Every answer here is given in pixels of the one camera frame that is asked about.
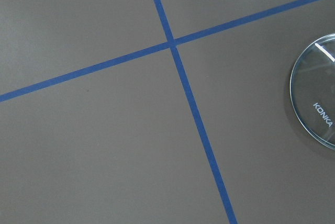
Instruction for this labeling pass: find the glass pot lid blue knob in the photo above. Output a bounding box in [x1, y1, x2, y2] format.
[289, 33, 334, 150]

